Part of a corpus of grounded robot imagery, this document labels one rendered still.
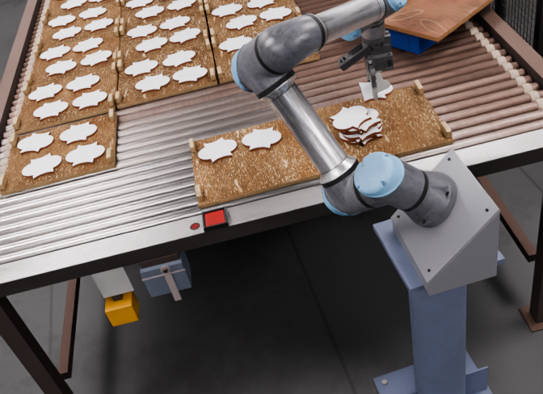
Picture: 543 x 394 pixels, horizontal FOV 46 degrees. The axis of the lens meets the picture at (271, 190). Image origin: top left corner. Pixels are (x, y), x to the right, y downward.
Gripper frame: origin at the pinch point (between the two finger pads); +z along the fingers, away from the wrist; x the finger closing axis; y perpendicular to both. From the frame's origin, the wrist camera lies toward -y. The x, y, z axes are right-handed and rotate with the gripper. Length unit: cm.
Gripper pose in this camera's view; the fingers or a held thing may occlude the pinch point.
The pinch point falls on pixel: (371, 90)
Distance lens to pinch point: 218.6
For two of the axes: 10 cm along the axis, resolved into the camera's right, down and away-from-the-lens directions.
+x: -0.6, -6.5, 7.6
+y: 9.8, -1.8, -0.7
